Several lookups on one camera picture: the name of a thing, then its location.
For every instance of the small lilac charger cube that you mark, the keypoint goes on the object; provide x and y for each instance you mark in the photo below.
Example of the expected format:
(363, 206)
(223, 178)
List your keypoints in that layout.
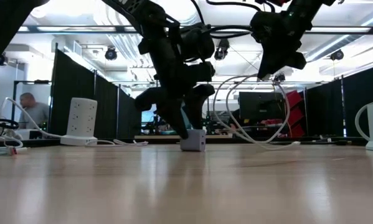
(193, 141)

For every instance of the white box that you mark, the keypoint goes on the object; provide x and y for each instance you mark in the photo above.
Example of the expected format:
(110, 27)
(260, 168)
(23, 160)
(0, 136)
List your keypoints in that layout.
(27, 134)

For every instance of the black partition curtain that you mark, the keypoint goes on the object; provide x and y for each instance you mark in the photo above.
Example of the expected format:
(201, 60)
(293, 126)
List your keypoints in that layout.
(329, 109)
(108, 109)

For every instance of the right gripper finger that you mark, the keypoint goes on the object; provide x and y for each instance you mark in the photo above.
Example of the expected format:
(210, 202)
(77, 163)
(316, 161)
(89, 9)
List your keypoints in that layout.
(268, 63)
(279, 60)

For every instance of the black computer monitor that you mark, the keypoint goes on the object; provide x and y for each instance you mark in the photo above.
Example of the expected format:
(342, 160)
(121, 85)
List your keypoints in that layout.
(261, 105)

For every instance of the black ceiling spotlight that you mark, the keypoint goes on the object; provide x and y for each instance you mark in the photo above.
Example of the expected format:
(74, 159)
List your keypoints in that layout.
(1, 59)
(337, 55)
(111, 54)

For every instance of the black background robot arm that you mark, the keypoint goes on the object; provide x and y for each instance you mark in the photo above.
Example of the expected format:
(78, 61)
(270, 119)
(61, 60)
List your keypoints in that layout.
(155, 127)

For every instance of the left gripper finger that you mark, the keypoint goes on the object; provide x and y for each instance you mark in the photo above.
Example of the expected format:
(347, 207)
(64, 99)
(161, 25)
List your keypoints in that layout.
(175, 118)
(198, 105)

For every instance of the red bins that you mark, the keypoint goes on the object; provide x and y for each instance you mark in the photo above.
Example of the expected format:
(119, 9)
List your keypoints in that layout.
(295, 116)

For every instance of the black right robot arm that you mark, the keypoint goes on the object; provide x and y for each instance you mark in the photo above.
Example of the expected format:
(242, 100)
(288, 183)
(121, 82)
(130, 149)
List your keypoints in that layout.
(307, 9)

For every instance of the black overhead camera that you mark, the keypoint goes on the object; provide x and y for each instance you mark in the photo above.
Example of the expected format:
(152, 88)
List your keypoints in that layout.
(221, 51)

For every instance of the black overhead frame bar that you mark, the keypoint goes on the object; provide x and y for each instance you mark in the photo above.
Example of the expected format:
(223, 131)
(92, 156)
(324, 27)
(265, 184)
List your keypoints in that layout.
(120, 30)

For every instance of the black background rig frame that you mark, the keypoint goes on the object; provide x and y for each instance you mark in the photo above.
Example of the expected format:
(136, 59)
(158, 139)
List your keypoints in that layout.
(33, 82)

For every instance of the background wooden table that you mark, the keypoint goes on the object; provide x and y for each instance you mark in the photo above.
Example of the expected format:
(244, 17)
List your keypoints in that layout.
(161, 137)

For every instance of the person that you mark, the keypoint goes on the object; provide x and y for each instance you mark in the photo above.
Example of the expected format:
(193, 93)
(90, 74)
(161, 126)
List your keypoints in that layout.
(36, 113)

